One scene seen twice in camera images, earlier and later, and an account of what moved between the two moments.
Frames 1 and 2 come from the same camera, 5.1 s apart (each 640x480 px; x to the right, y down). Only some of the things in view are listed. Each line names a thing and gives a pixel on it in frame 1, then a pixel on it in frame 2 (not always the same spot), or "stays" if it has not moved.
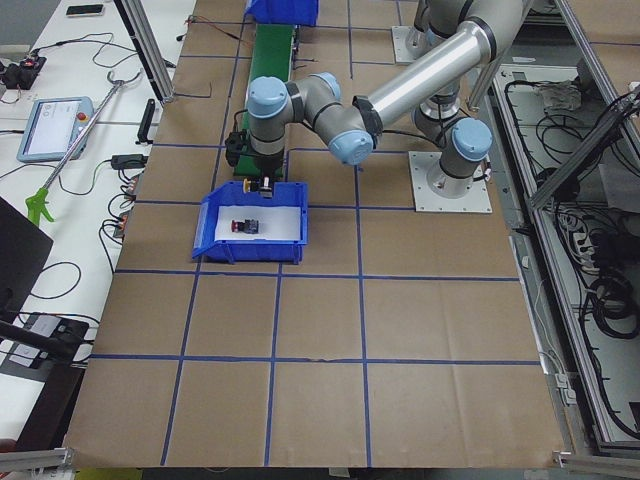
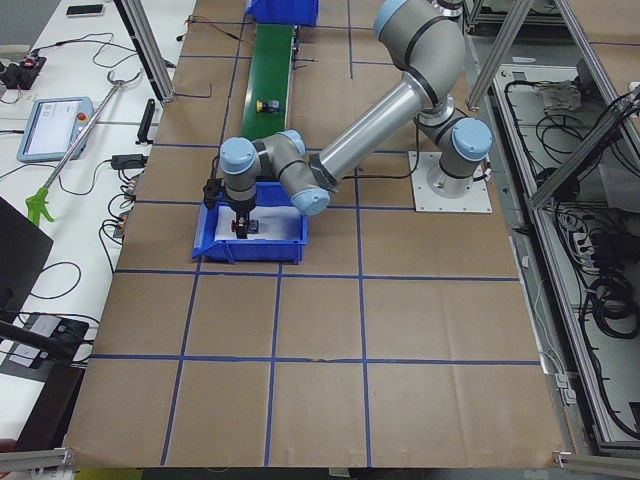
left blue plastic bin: (288, 12) stays
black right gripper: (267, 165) -> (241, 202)
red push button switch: (249, 226) stays
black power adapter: (125, 161) stays
